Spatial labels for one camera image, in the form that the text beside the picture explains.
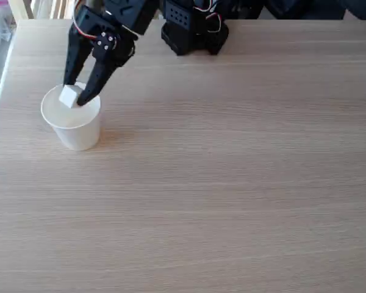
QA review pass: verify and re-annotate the clear plastic bag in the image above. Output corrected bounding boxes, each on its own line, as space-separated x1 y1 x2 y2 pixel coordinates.
0 0 18 43

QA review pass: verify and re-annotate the pale wooden slat frame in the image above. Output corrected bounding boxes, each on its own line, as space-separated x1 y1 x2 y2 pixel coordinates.
8 0 80 21

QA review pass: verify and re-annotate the white and red base cable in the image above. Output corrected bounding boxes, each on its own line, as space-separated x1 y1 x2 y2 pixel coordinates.
193 0 224 33

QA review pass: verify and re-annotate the white and red gripper cable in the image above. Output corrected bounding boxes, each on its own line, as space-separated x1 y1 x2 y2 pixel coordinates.
73 0 98 40

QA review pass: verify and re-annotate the white paper cup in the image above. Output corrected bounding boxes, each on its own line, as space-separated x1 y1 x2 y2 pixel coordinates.
40 81 102 151

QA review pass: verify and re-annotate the dark blue furniture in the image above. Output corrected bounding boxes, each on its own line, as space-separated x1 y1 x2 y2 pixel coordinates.
260 0 366 21

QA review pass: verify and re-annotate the white block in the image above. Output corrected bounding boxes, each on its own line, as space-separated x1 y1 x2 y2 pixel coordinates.
58 84 83 109

